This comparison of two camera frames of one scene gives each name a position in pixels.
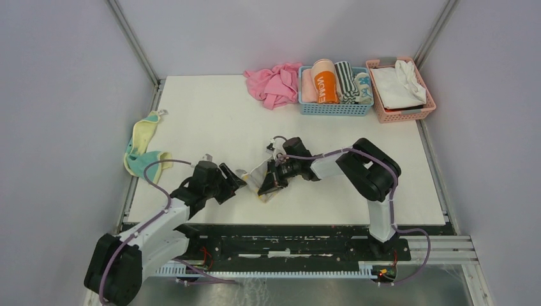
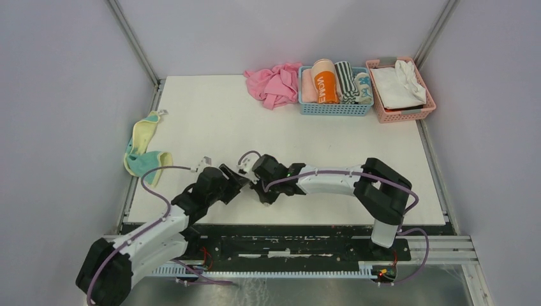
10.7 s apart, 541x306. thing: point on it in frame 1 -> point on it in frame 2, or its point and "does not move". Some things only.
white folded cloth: x=399 y=86 does not move
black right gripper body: x=281 y=172 -> x=272 y=193
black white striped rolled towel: x=348 y=87 does not move
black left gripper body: x=221 y=188 does not move
